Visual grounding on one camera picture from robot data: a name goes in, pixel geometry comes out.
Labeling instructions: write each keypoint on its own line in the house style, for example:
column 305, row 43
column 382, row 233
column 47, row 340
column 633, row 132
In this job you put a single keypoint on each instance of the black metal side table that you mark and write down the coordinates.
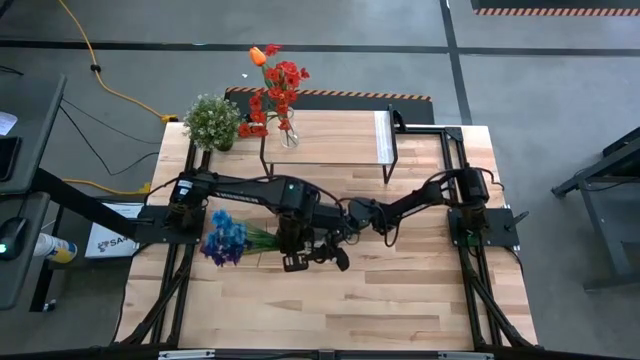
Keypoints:
column 600, row 225

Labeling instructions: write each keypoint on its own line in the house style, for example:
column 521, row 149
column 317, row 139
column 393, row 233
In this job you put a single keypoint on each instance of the white paper sheet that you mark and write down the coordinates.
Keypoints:
column 6, row 122

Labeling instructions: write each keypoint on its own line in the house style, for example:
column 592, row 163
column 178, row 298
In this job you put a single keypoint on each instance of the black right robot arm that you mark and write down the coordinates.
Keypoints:
column 420, row 197

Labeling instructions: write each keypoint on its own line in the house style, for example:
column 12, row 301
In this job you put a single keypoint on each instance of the black computer mouse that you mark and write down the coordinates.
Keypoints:
column 12, row 235

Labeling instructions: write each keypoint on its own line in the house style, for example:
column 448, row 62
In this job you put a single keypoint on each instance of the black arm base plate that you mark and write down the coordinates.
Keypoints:
column 500, row 230

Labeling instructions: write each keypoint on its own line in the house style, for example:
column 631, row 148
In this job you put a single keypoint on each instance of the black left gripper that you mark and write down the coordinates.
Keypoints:
column 292, row 235

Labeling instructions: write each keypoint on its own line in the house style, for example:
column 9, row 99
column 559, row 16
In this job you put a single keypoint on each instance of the silver aluminium bracket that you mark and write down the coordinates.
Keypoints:
column 465, row 356
column 185, row 355

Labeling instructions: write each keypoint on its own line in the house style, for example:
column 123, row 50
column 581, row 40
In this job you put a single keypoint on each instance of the orange artificial tulip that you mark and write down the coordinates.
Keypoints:
column 257, row 56

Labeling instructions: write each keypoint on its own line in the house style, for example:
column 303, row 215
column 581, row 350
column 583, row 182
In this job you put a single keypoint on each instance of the white and yellow spray can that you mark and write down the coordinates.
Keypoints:
column 55, row 248

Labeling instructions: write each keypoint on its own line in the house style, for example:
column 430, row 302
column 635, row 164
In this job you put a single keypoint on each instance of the black phone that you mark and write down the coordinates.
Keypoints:
column 9, row 157

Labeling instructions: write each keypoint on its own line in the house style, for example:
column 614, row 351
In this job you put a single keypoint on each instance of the blue artificial flower bunch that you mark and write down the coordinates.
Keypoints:
column 227, row 232

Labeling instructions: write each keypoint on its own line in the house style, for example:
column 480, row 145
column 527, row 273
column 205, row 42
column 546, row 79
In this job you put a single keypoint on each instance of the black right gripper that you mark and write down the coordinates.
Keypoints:
column 332, row 220

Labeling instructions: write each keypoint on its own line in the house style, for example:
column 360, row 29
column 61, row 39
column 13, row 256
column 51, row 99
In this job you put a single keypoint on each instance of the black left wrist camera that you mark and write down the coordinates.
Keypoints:
column 295, row 262

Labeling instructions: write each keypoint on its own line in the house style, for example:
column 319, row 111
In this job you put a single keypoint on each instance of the red artificial flower bunch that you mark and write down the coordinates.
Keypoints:
column 280, row 75

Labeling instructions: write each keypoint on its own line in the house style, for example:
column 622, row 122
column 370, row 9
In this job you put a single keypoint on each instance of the white box with logo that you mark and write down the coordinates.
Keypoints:
column 107, row 245

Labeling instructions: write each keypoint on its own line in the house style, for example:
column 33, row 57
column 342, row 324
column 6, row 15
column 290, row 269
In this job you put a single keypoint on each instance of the wooden shelf black metal frame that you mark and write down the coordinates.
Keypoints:
column 340, row 135

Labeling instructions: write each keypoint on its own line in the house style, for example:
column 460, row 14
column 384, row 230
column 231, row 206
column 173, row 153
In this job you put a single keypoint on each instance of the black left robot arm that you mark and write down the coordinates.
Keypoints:
column 240, row 192

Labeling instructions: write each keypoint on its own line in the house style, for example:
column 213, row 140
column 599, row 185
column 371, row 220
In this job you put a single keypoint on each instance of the dark grey desk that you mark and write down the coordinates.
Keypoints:
column 35, row 125

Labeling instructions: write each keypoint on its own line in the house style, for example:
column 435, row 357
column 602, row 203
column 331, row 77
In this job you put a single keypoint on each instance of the potted green plant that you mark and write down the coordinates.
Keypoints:
column 212, row 122

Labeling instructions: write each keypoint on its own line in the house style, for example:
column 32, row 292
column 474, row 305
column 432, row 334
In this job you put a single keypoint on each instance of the black hazard-striped floor mat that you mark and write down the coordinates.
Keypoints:
column 410, row 107
column 550, row 5

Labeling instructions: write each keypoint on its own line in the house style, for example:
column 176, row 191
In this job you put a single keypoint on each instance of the black support beam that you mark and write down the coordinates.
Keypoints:
column 75, row 200

